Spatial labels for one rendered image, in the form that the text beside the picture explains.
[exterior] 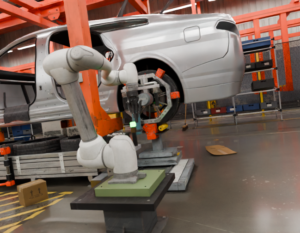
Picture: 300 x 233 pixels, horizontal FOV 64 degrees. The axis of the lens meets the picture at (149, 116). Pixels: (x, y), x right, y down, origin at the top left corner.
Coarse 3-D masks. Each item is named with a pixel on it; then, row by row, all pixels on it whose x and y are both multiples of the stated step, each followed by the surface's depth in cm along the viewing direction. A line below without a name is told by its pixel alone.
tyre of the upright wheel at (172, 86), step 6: (144, 72) 273; (150, 72) 271; (162, 78) 268; (168, 78) 267; (174, 84) 270; (174, 90) 265; (174, 102) 266; (174, 108) 267; (168, 114) 269; (174, 114) 280; (162, 120) 272; (168, 120) 274
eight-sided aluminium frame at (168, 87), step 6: (138, 78) 267; (156, 78) 261; (168, 84) 264; (168, 90) 258; (168, 96) 259; (168, 102) 260; (168, 108) 260; (162, 114) 264; (144, 120) 269; (150, 120) 267; (156, 120) 265
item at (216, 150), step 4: (208, 148) 359; (212, 148) 358; (216, 148) 355; (220, 148) 351; (224, 148) 348; (228, 148) 345; (212, 152) 336; (216, 152) 333; (220, 152) 330; (224, 152) 327; (228, 152) 324; (232, 152) 321; (236, 152) 316
